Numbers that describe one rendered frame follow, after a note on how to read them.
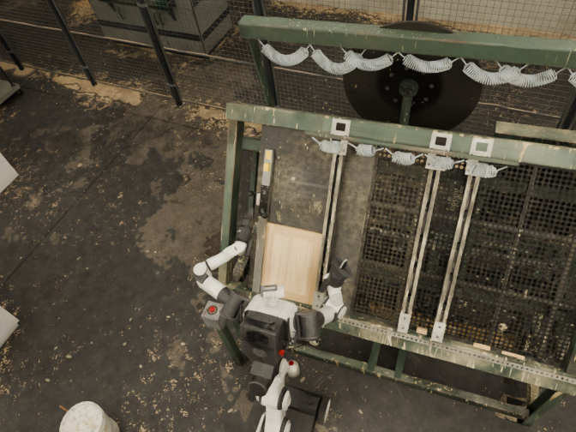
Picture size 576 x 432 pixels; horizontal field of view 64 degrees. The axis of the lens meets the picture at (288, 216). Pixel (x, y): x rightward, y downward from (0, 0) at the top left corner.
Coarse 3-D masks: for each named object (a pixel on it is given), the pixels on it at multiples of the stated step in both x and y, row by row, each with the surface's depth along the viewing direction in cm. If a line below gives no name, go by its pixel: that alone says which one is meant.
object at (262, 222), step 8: (272, 152) 277; (264, 160) 280; (272, 160) 279; (272, 168) 282; (264, 176) 283; (272, 176) 285; (264, 184) 284; (264, 224) 291; (264, 232) 293; (264, 240) 295; (256, 248) 297; (264, 248) 298; (256, 256) 299; (256, 264) 300; (256, 272) 302; (256, 280) 303; (256, 288) 305
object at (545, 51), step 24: (240, 24) 268; (264, 24) 264; (288, 24) 261; (312, 24) 258; (336, 24) 255; (360, 24) 253; (360, 48) 255; (384, 48) 250; (408, 48) 245; (432, 48) 241; (456, 48) 236; (480, 48) 232; (504, 48) 228; (528, 48) 225; (552, 48) 221; (264, 72) 302; (408, 120) 281; (384, 240) 329
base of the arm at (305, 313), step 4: (296, 312) 245; (300, 312) 243; (304, 312) 242; (308, 312) 241; (312, 312) 240; (316, 312) 242; (296, 316) 245; (300, 316) 245; (304, 316) 241; (308, 316) 240; (296, 320) 245; (300, 320) 245; (296, 324) 245; (300, 324) 245; (300, 328) 244; (300, 332) 244; (300, 336) 244; (320, 336) 243; (308, 340) 240; (312, 340) 240
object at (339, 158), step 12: (336, 120) 253; (336, 132) 255; (348, 132) 253; (336, 144) 243; (336, 156) 262; (336, 168) 267; (336, 180) 265; (336, 192) 267; (336, 204) 269; (336, 216) 276; (324, 228) 275; (324, 240) 277; (324, 252) 280; (324, 264) 285
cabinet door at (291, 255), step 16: (272, 224) 292; (272, 240) 294; (288, 240) 291; (304, 240) 287; (320, 240) 284; (272, 256) 297; (288, 256) 294; (304, 256) 290; (272, 272) 301; (288, 272) 297; (304, 272) 293; (288, 288) 300; (304, 288) 296
